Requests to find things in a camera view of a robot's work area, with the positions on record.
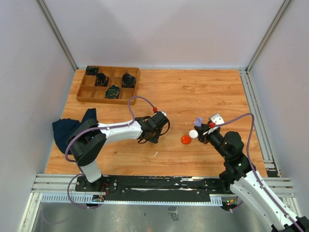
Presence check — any orange earbud charging case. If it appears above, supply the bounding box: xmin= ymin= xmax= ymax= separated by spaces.
xmin=181 ymin=135 xmax=192 ymax=145

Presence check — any wooden compartment tray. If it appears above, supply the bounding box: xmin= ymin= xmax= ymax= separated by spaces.
xmin=76 ymin=65 xmax=140 ymax=105

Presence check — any white earbud charging case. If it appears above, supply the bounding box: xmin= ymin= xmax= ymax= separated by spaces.
xmin=188 ymin=130 xmax=198 ymax=139

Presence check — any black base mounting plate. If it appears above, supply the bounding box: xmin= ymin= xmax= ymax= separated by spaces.
xmin=75 ymin=175 xmax=232 ymax=203

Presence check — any dark blue cloth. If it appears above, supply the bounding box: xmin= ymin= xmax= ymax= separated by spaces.
xmin=52 ymin=108 xmax=97 ymax=154

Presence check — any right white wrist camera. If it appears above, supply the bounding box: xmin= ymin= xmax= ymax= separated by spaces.
xmin=209 ymin=113 xmax=225 ymax=125

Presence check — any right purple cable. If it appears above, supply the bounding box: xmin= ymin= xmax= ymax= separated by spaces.
xmin=208 ymin=113 xmax=305 ymax=232

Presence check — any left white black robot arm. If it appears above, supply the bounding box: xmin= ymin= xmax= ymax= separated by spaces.
xmin=66 ymin=111 xmax=170 ymax=191

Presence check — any black yellow coiled cable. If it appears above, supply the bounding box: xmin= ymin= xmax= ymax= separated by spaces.
xmin=105 ymin=84 xmax=121 ymax=99

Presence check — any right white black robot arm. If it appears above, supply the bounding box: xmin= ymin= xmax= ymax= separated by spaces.
xmin=194 ymin=124 xmax=309 ymax=232

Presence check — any purple earbud charging case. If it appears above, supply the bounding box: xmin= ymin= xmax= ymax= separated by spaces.
xmin=193 ymin=117 xmax=203 ymax=127

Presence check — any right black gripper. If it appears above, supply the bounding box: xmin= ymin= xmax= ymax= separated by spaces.
xmin=195 ymin=123 xmax=229 ymax=160

